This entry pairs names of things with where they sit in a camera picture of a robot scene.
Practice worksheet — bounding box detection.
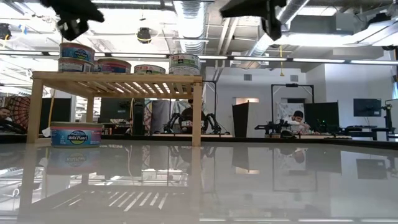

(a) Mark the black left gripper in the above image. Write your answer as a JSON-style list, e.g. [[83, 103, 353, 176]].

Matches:
[[40, 0, 106, 42]]

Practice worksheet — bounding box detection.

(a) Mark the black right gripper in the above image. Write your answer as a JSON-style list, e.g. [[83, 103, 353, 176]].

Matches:
[[219, 0, 287, 42]]

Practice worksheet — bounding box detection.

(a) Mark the wooden slatted shelf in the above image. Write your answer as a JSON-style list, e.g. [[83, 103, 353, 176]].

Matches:
[[27, 71, 203, 147]]

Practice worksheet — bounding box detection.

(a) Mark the black ceiling device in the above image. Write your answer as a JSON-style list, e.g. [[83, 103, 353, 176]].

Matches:
[[0, 23, 12, 41]]

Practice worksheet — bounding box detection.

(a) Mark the black background monitor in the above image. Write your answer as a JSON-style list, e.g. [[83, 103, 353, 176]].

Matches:
[[98, 98, 133, 124]]

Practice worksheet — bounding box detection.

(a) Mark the patterned red tapestry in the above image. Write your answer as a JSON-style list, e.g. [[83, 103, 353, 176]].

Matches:
[[7, 95, 32, 134]]

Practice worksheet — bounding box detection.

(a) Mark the black standing panel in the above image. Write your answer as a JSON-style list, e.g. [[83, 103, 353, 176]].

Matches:
[[232, 101, 250, 138]]

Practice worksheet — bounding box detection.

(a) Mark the person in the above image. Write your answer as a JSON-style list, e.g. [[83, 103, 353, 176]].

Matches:
[[0, 106, 15, 123], [284, 110, 312, 135], [181, 99, 206, 134]]

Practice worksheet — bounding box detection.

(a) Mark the black partition screen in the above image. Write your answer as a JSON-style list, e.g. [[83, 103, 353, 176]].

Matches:
[[304, 101, 340, 131]]

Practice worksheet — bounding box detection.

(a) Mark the black background table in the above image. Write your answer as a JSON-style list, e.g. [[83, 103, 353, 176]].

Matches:
[[341, 125, 396, 141]]

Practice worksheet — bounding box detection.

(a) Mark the black tripod stand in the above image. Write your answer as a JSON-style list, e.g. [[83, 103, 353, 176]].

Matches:
[[382, 104, 393, 129]]

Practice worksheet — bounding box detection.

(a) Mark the silver spiral air duct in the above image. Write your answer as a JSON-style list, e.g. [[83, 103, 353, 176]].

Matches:
[[242, 0, 312, 68], [173, 0, 208, 55]]

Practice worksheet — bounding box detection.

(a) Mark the black overhead camera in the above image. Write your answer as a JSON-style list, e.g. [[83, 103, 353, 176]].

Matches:
[[136, 27, 152, 44]]

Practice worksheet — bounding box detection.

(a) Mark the black rectangular frame stand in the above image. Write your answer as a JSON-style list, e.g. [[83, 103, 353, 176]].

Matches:
[[271, 83, 315, 131]]

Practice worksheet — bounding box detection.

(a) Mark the yellow hanging cable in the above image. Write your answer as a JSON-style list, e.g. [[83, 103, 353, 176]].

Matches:
[[46, 37, 66, 135]]

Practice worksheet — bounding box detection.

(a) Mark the white wall poster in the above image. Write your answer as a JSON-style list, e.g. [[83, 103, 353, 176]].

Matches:
[[276, 102, 305, 125]]

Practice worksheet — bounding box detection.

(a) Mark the dark wall monitor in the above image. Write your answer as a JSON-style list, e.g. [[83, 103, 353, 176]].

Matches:
[[353, 98, 382, 118]]

